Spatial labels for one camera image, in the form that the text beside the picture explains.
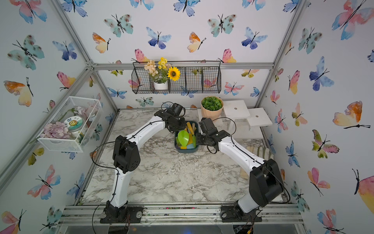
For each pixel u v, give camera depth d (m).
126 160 0.55
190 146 0.96
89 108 0.79
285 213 0.76
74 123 0.66
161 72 0.87
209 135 0.63
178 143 0.93
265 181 0.43
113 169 0.58
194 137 0.97
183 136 0.91
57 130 0.60
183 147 0.95
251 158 0.47
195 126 1.04
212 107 0.84
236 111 0.89
